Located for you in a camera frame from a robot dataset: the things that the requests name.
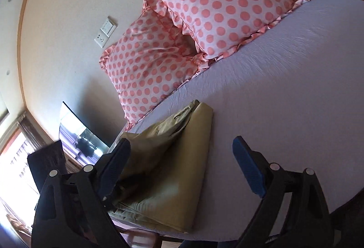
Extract white wall switch plate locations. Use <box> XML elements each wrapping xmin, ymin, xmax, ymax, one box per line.
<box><xmin>100</xmin><ymin>17</ymin><xmax>117</xmax><ymax>37</ymax></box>

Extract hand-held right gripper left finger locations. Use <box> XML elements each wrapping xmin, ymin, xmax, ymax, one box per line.
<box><xmin>32</xmin><ymin>138</ymin><xmax>131</xmax><ymax>248</ymax></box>

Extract pink polka dot pillow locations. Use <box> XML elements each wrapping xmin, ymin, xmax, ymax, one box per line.
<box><xmin>99</xmin><ymin>8</ymin><xmax>211</xmax><ymax>130</ymax></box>
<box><xmin>143</xmin><ymin>0</ymin><xmax>310</xmax><ymax>62</ymax></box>

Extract white wall socket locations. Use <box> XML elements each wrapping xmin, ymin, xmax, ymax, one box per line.
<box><xmin>94</xmin><ymin>32</ymin><xmax>109</xmax><ymax>48</ymax></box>

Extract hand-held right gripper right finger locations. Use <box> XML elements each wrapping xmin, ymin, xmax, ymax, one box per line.
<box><xmin>232</xmin><ymin>136</ymin><xmax>330</xmax><ymax>248</ymax></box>

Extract khaki pants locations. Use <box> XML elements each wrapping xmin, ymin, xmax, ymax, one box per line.
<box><xmin>109</xmin><ymin>100</ymin><xmax>214</xmax><ymax>234</ymax></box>

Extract bed with lavender sheet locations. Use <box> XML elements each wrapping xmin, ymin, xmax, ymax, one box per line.
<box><xmin>114</xmin><ymin>0</ymin><xmax>364</xmax><ymax>234</ymax></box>

